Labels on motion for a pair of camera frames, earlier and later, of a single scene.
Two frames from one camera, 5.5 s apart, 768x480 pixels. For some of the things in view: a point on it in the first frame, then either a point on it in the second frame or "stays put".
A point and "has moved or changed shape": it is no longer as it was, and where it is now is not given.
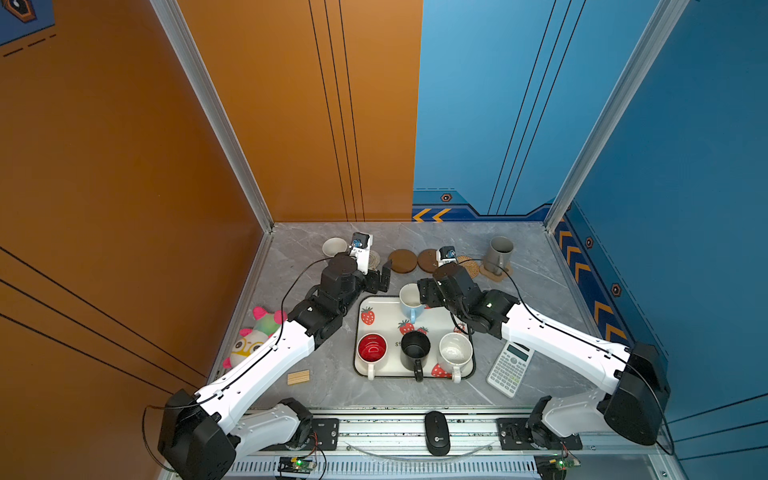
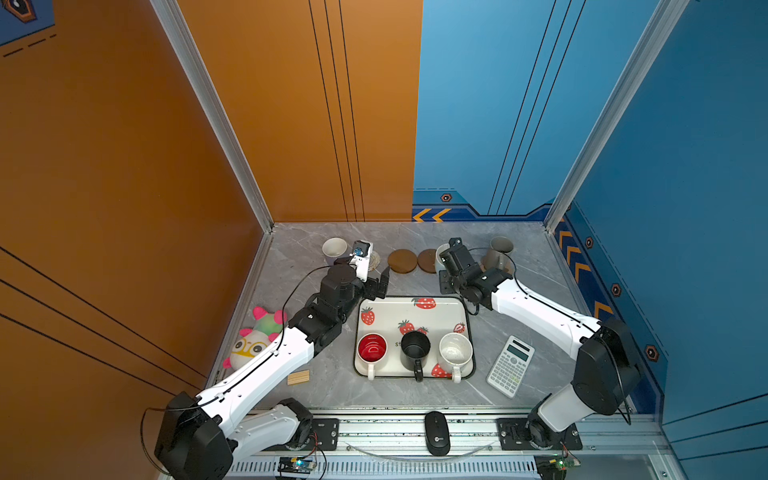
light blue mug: x=409 y=298 has moved or changed shape
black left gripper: x=372 y=285 stays put
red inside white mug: x=372 y=349 stays put
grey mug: x=498 y=258 stays put
